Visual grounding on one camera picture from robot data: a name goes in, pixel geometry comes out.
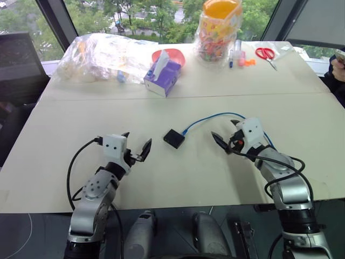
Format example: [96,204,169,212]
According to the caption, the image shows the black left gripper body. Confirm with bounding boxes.
[122,148,143,169]

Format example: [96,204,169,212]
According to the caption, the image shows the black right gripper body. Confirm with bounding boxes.
[228,129,245,153]

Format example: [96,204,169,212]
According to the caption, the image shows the small black box device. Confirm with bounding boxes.
[163,128,186,149]

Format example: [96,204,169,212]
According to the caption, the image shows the purple tissue box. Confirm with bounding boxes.
[143,49,182,98]

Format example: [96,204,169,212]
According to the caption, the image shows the clear tube with pink base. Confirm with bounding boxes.
[233,39,246,67]

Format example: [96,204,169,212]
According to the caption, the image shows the dark rounded grey shape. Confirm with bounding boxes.
[191,211,230,259]
[123,209,157,259]

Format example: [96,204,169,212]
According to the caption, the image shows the large clear plastic bag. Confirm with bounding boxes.
[50,33,160,85]

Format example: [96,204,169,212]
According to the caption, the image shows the bag of colourful items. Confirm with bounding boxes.
[193,0,244,69]

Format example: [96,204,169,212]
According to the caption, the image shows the pink plastic bowl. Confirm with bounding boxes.
[151,48,187,69]

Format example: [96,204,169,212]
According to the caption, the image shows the seated person in dark clothes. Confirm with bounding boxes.
[322,48,345,109]

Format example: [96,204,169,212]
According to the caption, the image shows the black equipment case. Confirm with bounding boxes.
[0,30,51,106]

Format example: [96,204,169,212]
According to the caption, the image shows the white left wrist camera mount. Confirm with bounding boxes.
[102,134,130,173]

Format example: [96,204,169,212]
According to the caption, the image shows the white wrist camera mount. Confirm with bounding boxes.
[102,134,130,173]
[236,117,266,152]

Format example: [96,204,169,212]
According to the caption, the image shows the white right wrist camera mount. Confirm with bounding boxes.
[236,117,266,152]

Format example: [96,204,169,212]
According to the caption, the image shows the blue cable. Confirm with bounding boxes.
[182,112,276,149]

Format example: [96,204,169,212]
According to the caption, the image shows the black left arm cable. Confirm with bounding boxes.
[66,137,105,212]

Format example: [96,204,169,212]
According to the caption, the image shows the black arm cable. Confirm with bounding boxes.
[227,137,315,207]
[66,137,105,212]

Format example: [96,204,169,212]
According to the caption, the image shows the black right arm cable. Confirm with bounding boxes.
[227,137,315,207]

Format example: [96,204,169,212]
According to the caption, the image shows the red handled scissors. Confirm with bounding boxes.
[254,47,278,72]

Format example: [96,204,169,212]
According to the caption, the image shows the black flat bracket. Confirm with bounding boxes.
[232,219,256,259]

